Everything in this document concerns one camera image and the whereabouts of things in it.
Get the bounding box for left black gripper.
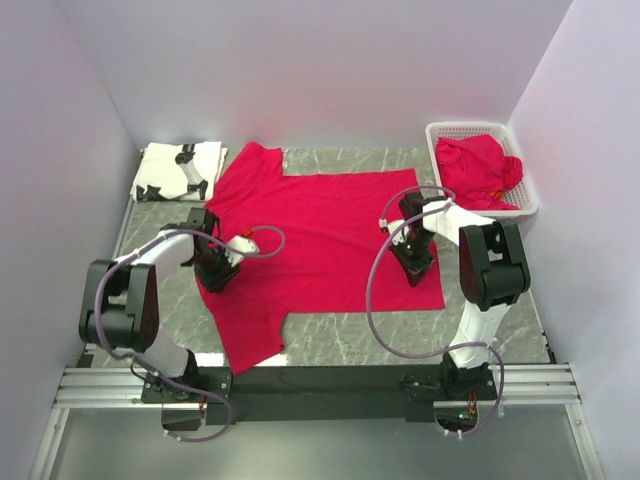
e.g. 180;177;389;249
188;243;242;294

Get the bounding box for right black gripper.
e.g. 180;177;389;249
388;231;435;288

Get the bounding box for red t-shirt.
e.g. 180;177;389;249
199;142;418;375

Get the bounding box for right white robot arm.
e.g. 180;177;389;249
389;192;531;399

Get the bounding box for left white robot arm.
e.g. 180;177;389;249
79;208;259;402

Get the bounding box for red shirts in basket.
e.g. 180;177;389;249
435;134;524;211

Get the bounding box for folded white printed t-shirt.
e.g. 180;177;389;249
130;142;228;202

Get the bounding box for white plastic laundry basket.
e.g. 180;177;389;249
425;120;539;220

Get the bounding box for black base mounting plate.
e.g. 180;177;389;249
141;365;498;429

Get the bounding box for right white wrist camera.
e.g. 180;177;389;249
379;219;410;246

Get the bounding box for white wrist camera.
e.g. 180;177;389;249
379;219;410;246
224;235;260;267

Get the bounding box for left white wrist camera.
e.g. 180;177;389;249
224;235;260;267

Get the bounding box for aluminium frame rail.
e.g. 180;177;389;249
53;364;581;409

